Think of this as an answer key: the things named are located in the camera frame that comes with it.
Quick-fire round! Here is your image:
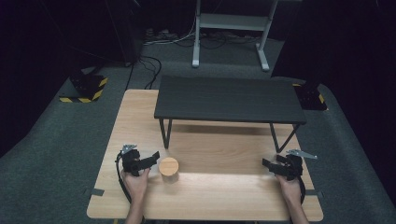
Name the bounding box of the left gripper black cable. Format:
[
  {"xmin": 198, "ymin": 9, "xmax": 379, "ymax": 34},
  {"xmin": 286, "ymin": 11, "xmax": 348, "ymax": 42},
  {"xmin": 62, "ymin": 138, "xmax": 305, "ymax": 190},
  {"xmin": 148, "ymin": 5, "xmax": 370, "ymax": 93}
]
[{"xmin": 115, "ymin": 150, "xmax": 133, "ymax": 204}]

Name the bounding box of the black shelf riser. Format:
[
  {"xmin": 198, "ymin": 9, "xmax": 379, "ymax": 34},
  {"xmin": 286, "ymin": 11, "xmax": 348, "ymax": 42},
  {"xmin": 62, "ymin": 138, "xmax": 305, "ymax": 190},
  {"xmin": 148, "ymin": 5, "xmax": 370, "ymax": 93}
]
[{"xmin": 153, "ymin": 75, "xmax": 307, "ymax": 154}]

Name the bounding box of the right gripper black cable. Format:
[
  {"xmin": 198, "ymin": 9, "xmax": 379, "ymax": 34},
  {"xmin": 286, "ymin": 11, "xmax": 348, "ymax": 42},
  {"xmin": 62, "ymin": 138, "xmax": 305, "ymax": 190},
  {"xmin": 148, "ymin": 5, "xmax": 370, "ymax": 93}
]
[{"xmin": 298, "ymin": 175, "xmax": 307, "ymax": 205}]

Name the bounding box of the black yellow striped base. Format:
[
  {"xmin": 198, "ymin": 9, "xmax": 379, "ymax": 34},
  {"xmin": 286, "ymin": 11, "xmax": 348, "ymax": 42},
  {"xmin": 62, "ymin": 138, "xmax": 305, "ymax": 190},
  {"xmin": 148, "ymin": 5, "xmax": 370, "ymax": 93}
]
[
  {"xmin": 59, "ymin": 70, "xmax": 109, "ymax": 105},
  {"xmin": 291, "ymin": 81, "xmax": 329, "ymax": 112}
]

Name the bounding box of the black floor cable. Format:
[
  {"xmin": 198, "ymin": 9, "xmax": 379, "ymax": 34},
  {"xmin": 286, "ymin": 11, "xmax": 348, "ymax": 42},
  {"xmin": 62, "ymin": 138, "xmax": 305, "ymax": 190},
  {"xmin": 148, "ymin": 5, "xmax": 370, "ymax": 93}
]
[{"xmin": 124, "ymin": 54, "xmax": 163, "ymax": 91}]

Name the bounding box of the white floor cable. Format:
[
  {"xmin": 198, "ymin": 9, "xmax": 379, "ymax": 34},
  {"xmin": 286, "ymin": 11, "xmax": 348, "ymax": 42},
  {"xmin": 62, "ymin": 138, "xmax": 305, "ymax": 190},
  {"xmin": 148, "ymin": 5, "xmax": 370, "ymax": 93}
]
[{"xmin": 143, "ymin": 16, "xmax": 198, "ymax": 47}]

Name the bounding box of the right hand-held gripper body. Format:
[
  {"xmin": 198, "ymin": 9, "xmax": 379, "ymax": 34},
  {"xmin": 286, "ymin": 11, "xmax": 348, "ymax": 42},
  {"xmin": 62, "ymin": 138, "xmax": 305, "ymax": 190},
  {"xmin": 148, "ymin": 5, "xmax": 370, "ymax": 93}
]
[{"xmin": 276, "ymin": 148, "xmax": 318, "ymax": 182}]

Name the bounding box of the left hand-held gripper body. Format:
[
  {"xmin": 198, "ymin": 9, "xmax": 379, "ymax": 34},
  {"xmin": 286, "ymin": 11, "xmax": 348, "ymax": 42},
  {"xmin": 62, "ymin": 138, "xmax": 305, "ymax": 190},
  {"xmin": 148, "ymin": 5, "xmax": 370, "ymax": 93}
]
[{"xmin": 120, "ymin": 144, "xmax": 149, "ymax": 177}]

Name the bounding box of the grey metal stand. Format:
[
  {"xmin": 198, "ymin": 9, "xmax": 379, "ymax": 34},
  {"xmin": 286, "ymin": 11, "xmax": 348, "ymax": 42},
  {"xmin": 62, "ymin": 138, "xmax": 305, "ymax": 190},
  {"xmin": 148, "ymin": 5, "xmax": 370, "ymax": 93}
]
[{"xmin": 191, "ymin": 0, "xmax": 279, "ymax": 73}]

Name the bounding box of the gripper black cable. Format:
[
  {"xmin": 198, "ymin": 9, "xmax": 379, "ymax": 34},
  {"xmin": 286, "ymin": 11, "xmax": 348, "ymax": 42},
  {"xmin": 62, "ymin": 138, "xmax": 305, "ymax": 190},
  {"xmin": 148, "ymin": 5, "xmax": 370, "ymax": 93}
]
[
  {"xmin": 298, "ymin": 175, "xmax": 307, "ymax": 205},
  {"xmin": 115, "ymin": 150, "xmax": 133, "ymax": 204}
]

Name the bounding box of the person's left hand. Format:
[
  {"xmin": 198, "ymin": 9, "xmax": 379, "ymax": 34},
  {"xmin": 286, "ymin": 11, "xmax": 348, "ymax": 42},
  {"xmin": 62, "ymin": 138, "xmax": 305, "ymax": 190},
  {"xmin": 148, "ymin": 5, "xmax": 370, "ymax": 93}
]
[{"xmin": 120, "ymin": 167, "xmax": 151, "ymax": 203}]

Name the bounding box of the wooden lidded jar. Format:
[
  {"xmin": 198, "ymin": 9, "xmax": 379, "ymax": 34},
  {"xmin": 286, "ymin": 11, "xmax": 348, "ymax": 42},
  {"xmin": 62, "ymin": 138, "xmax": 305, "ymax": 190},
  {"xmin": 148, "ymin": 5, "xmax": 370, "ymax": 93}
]
[{"xmin": 158, "ymin": 156, "xmax": 180, "ymax": 184}]

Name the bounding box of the person's right hand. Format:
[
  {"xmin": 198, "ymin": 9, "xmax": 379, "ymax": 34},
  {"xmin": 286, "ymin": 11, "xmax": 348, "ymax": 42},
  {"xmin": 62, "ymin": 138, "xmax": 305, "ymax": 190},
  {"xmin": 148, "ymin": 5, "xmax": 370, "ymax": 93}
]
[{"xmin": 276, "ymin": 174, "xmax": 303, "ymax": 205}]

